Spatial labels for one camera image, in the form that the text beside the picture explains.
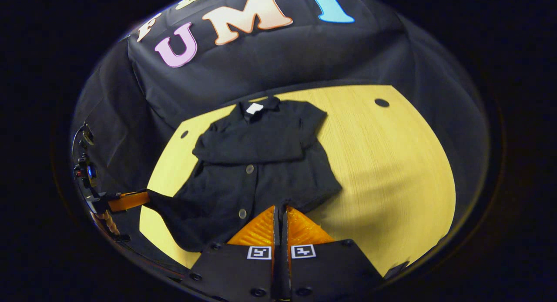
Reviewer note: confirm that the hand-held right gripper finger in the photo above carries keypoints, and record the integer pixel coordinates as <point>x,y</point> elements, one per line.
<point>276,226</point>
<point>284,226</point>

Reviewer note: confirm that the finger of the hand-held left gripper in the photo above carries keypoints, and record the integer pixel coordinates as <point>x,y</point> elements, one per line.
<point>128,201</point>

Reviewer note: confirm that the black short-sleeved button shirt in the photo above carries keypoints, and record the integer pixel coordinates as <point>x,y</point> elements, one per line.
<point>261,162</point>

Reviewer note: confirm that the black backdrop cloth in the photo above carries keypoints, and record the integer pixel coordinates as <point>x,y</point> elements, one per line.
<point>283,58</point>

